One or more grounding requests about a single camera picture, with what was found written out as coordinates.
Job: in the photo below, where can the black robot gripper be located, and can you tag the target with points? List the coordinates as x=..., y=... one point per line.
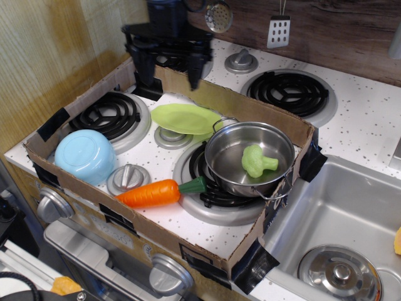
x=169, y=33

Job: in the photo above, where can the green toy broccoli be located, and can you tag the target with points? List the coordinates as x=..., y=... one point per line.
x=255, y=163

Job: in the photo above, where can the stainless steel pan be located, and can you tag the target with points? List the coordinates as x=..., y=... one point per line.
x=223, y=155

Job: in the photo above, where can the back left stove burner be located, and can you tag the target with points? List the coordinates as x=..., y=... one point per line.
x=180, y=65

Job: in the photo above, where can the stove burner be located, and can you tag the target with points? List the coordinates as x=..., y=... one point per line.
x=299, y=92
x=215, y=206
x=180, y=65
x=123, y=118

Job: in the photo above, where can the green plastic plate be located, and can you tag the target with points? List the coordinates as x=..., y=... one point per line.
x=185, y=118

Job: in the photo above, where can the hanging metal strainer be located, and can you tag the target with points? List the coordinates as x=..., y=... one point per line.
x=218, y=16

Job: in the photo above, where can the silver stove knob back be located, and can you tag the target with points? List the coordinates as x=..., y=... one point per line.
x=241, y=63

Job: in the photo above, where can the silver stove knob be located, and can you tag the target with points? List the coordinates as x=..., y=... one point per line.
x=171, y=140
x=126, y=178
x=241, y=63

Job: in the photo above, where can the front left stove burner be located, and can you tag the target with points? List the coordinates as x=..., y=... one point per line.
x=123, y=118

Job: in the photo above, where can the silver stove knob middle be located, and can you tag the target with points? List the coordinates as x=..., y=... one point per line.
x=171, y=140

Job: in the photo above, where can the hanging metal spatula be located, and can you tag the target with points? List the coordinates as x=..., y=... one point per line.
x=279, y=28

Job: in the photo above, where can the light blue plastic bowl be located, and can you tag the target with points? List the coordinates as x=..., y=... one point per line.
x=86, y=154

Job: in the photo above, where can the silver stove knob front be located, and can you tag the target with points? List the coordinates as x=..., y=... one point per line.
x=126, y=178

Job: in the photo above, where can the orange toy carrot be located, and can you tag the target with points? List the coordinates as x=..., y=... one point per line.
x=161, y=193

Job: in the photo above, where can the back right stove burner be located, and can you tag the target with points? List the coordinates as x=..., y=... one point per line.
x=299, y=92

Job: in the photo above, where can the front right stove burner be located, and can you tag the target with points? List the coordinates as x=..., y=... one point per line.
x=215, y=206

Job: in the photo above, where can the silver oven knob left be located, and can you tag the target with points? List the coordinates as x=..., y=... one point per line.
x=52, y=206

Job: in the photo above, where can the silver oven knob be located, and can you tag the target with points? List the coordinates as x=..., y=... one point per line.
x=52, y=206
x=168, y=277

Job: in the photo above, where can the silver oven knob right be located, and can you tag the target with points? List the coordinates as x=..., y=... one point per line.
x=168, y=277

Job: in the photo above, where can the silver toy sink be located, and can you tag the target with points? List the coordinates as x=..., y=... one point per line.
x=347, y=205

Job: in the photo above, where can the orange object bottom left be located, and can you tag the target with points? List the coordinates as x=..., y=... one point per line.
x=65, y=286

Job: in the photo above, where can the stainless steel pot lid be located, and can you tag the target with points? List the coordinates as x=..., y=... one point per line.
x=340, y=272

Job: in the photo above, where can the orange object in sink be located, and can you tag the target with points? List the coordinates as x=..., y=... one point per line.
x=397, y=242

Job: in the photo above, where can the silver oven door handle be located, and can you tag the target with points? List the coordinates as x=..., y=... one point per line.
x=104, y=270

